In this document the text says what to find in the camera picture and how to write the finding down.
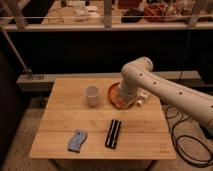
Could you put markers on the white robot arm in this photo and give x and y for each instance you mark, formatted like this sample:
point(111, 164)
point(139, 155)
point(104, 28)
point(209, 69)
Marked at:
point(138, 73)

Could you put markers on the white ceramic cup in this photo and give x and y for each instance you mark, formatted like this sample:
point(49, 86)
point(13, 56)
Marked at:
point(91, 93)

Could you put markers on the orange plate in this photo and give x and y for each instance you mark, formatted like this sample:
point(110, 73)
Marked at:
point(120, 102)

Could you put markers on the wooden table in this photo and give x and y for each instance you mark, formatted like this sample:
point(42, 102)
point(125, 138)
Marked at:
point(143, 133)

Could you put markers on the black striped block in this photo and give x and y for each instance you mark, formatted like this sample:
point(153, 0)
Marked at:
point(112, 136)

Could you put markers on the metal railing frame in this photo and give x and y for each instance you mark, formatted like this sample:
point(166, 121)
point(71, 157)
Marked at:
point(80, 36)

